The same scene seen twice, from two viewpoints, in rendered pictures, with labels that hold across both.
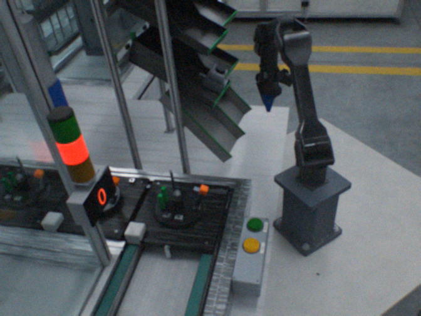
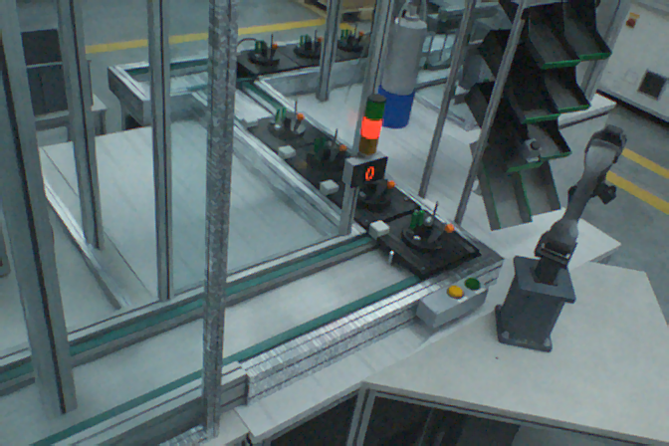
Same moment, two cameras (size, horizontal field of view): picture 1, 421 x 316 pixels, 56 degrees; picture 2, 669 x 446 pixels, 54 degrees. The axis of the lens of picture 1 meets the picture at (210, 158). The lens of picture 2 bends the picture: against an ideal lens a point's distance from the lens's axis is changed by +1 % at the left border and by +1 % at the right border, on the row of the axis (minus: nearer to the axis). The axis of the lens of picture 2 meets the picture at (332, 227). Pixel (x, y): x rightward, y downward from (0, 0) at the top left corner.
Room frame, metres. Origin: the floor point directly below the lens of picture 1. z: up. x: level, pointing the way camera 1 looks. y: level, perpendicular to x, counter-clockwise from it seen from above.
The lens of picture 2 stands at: (-0.73, -0.47, 2.10)
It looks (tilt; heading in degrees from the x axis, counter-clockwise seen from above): 36 degrees down; 31
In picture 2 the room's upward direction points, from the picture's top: 9 degrees clockwise
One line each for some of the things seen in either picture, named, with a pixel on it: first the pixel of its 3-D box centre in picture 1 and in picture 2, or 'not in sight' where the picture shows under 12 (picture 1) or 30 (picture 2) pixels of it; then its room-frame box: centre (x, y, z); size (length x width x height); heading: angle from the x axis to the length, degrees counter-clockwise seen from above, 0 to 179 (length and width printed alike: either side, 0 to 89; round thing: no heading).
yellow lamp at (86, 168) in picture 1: (79, 166); (368, 142); (0.63, 0.27, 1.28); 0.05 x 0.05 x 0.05
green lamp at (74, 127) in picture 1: (64, 126); (374, 109); (0.63, 0.27, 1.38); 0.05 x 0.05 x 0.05
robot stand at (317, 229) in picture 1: (309, 205); (533, 304); (0.76, -0.26, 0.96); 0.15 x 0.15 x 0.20; 29
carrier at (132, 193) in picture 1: (94, 191); (371, 185); (0.85, 0.35, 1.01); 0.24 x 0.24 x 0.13; 74
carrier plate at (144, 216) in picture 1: (180, 212); (423, 241); (0.78, 0.10, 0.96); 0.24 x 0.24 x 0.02; 74
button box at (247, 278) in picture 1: (251, 253); (452, 301); (0.64, -0.08, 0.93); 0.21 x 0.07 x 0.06; 164
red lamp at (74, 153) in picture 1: (72, 147); (371, 125); (0.63, 0.27, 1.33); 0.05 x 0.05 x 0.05
